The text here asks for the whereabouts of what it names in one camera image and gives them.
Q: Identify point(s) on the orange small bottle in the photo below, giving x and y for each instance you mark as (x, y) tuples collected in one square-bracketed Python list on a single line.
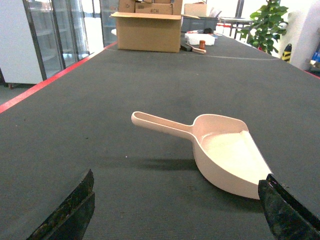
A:
[(202, 44)]

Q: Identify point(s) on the glass door refrigerator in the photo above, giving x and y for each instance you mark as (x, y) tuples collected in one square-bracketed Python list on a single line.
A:
[(40, 38)]

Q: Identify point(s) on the green potted plant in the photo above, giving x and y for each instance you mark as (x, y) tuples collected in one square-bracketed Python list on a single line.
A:
[(267, 27)]

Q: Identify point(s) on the beige plastic dustpan tray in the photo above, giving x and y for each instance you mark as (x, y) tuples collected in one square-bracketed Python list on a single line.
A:
[(224, 150)]

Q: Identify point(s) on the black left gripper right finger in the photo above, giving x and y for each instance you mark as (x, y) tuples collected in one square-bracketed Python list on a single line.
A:
[(287, 216)]

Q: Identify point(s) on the white foam block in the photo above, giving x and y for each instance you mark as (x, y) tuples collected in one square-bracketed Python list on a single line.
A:
[(195, 38)]

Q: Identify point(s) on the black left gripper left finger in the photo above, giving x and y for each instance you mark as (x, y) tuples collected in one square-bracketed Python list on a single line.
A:
[(71, 218)]

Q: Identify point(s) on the large cardboard box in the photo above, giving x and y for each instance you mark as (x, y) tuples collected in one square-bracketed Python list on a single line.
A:
[(149, 25)]

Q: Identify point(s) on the yellow black striped bollard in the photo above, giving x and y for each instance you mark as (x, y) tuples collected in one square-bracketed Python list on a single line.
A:
[(286, 54)]

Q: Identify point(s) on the grey plastic crate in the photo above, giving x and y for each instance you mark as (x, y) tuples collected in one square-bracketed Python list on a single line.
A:
[(192, 24)]

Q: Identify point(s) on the wooden handled brush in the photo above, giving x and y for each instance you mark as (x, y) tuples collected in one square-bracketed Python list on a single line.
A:
[(188, 48)]

